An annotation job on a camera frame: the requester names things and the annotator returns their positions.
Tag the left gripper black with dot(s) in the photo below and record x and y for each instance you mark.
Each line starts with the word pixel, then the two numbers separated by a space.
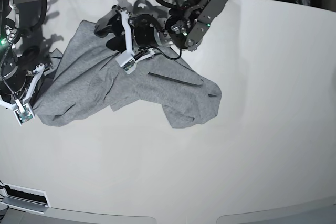
pixel 141 30

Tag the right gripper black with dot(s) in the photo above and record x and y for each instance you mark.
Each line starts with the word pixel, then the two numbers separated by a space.
pixel 17 72

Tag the grey t-shirt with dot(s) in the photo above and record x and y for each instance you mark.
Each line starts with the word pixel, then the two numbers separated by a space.
pixel 88 79

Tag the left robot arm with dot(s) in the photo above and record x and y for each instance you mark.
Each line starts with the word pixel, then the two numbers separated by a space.
pixel 185 26

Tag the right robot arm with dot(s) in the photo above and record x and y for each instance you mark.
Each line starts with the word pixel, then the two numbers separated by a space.
pixel 12 30

